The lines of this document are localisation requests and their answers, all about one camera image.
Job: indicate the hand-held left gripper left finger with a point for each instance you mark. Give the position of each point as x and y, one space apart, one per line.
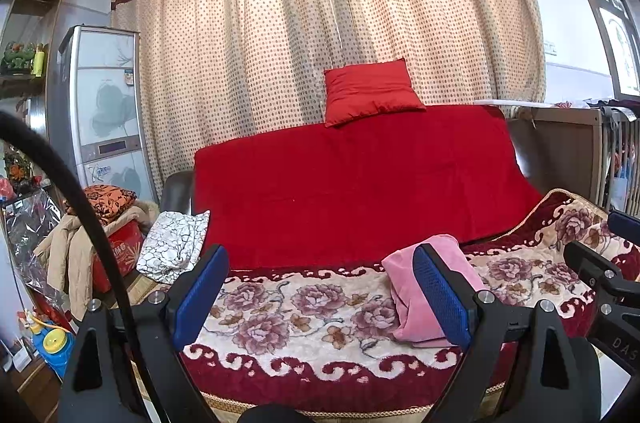
200 298

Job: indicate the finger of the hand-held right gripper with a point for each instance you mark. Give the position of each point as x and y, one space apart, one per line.
627 228
600 275

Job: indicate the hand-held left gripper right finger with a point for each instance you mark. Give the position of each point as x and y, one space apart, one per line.
442 298

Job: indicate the pink zip jacket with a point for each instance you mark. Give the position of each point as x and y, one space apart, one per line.
400 293

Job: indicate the white crackle-pattern cushion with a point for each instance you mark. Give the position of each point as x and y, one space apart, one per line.
170 243

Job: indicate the red cardboard box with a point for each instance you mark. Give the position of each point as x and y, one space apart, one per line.
125 248

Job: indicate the floral red-bordered blanket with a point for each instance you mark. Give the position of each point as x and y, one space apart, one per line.
300 313

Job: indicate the dark leather sofa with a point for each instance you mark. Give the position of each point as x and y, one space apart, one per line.
175 193

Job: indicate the orange black patterned cloth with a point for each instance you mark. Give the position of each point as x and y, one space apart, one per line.
107 203

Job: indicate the beige coat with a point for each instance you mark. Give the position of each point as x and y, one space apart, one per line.
75 253

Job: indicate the plain red blanket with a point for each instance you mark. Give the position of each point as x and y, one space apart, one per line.
350 188

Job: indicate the blue plastic toy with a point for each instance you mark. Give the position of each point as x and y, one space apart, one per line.
52 353

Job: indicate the white flat board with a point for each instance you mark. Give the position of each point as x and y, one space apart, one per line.
515 103

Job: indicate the framed window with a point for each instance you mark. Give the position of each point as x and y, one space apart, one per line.
620 53

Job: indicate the clear plastic sheet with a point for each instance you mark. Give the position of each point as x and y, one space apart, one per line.
30 228

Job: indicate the standing air conditioner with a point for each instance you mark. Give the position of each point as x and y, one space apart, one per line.
105 103

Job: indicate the red pillow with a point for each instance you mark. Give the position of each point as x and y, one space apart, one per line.
370 93

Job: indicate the artificial flower arrangement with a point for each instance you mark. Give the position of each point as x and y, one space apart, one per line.
17 173

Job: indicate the dotted beige curtain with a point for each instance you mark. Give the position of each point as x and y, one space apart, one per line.
240 28

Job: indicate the yellow-green bottle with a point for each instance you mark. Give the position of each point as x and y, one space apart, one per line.
39 63

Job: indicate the green figurine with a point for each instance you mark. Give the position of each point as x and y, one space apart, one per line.
17 58

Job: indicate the white wall socket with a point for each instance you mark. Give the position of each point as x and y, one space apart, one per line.
551 49

